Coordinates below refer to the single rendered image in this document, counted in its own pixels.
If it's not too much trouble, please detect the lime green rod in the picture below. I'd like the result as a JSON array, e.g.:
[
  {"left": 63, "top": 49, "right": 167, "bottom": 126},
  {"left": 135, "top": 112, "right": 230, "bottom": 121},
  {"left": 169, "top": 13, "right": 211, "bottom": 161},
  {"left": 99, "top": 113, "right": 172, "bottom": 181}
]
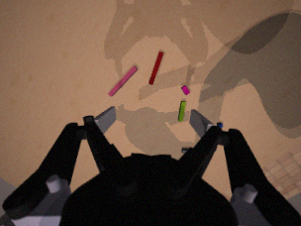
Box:
[{"left": 178, "top": 101, "right": 186, "bottom": 122}]

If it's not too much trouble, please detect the short magenta rod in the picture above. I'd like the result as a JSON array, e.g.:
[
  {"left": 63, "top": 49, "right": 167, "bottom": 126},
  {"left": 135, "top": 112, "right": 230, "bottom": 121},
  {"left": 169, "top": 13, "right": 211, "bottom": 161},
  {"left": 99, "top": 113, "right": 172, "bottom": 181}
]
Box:
[{"left": 181, "top": 85, "right": 190, "bottom": 95}]

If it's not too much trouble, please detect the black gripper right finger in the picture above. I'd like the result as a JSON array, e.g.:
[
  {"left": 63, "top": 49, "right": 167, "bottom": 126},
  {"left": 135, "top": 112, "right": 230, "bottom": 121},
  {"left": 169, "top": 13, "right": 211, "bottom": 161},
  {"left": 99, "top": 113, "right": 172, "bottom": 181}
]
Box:
[{"left": 162, "top": 109, "right": 301, "bottom": 226}]

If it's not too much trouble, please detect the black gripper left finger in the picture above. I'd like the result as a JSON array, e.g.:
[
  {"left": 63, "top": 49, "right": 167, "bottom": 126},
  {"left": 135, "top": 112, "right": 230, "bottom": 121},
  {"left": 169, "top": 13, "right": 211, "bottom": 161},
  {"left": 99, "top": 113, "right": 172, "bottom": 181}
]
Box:
[{"left": 2, "top": 106, "right": 138, "bottom": 226}]

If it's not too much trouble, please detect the pink rod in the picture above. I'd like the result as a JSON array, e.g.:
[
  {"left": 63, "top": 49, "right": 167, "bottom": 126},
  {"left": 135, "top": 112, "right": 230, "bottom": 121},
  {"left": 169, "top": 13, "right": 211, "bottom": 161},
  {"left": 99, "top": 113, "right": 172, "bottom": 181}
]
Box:
[{"left": 108, "top": 66, "right": 138, "bottom": 96}]

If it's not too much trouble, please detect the dark red rod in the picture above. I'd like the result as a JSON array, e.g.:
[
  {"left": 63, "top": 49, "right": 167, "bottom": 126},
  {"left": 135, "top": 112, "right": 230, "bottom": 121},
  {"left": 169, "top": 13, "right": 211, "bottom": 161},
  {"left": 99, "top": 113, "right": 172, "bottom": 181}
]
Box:
[{"left": 149, "top": 52, "right": 163, "bottom": 85}]

